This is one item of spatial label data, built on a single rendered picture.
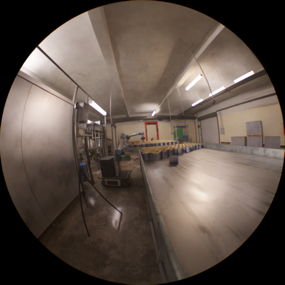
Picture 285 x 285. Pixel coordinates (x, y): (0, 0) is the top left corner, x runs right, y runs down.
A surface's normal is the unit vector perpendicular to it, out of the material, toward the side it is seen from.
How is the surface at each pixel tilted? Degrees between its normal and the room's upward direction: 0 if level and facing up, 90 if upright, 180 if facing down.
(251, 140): 91
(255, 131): 88
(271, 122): 90
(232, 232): 0
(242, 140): 92
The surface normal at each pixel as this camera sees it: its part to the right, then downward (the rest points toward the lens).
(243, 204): -0.08, -1.00
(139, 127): 0.07, 0.04
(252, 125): -0.99, 0.06
